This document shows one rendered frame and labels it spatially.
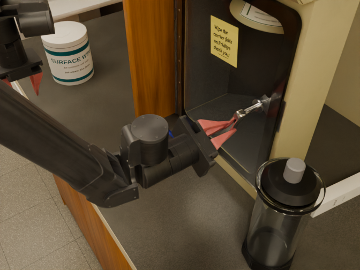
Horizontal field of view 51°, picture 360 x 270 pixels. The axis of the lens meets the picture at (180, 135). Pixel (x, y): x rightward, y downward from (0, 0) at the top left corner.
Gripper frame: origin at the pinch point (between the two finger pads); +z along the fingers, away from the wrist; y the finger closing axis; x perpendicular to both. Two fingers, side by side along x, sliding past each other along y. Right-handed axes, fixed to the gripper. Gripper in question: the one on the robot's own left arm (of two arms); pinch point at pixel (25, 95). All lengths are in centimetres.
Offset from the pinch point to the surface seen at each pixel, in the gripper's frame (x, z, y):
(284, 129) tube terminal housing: -46, -7, 34
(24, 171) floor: 88, 110, -4
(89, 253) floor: 20, 110, 4
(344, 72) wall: -31, 6, 76
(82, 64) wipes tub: 18.5, 9.7, 20.1
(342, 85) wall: -32, 10, 76
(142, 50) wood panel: -9.0, -7.1, 26.1
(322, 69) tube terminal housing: -46, -17, 40
